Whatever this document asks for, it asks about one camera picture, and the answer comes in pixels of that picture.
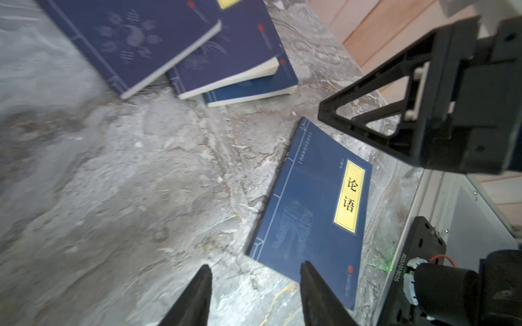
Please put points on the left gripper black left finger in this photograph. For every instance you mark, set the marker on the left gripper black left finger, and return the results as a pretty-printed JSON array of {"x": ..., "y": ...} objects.
[{"x": 193, "y": 306}]

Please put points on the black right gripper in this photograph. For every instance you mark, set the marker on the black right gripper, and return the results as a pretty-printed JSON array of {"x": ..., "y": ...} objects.
[{"x": 462, "y": 108}]

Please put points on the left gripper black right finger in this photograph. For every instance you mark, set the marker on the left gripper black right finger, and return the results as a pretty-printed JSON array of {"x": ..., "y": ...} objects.
[{"x": 320, "y": 305}]

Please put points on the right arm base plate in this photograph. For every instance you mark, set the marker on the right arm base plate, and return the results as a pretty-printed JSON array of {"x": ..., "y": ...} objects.
[{"x": 399, "y": 302}]

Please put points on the navy book yellow label back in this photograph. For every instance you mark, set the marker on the navy book yellow label back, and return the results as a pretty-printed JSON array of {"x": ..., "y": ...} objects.
[{"x": 132, "y": 43}]

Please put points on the navy book yellow label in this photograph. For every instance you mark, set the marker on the navy book yellow label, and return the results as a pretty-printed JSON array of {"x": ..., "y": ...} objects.
[
  {"x": 284, "y": 82},
  {"x": 246, "y": 48},
  {"x": 132, "y": 43}
]

